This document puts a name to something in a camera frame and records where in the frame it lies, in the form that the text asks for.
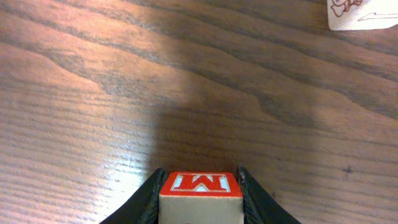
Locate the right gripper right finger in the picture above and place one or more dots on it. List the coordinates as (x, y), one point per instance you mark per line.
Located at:
(259, 207)

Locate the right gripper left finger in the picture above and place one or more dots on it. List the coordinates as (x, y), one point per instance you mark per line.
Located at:
(143, 206)

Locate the white ladybug block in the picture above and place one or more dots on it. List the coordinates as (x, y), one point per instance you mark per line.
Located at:
(201, 198)

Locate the yellow block letter O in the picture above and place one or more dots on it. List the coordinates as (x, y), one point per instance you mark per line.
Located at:
(361, 14)

